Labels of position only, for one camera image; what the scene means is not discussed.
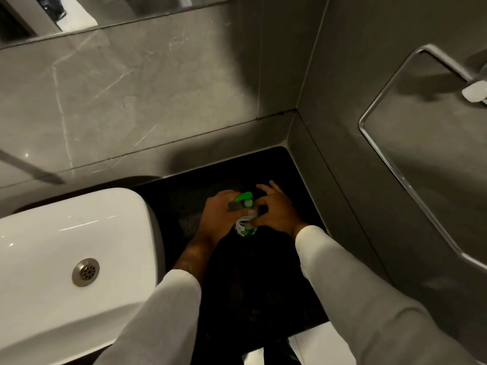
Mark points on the person's right hand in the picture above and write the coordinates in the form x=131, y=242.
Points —
x=279, y=216

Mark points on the person's left hand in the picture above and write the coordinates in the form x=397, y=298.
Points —
x=215, y=218

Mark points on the person's right thumb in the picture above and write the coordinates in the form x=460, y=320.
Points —
x=257, y=221

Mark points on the person's right middle finger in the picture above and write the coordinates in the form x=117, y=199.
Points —
x=266, y=188

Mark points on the person's left thumb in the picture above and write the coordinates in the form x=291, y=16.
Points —
x=243, y=214

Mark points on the green pump soap bottle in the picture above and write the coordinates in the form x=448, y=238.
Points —
x=245, y=216

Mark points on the person's right forearm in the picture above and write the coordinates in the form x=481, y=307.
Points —
x=365, y=304

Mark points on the person's left forearm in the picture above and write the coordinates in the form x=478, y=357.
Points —
x=159, y=307

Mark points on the metal sink drain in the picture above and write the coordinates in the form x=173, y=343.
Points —
x=86, y=272

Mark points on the white ceramic sink basin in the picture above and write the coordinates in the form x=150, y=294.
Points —
x=72, y=269

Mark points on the wall mirror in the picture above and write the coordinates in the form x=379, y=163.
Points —
x=95, y=13

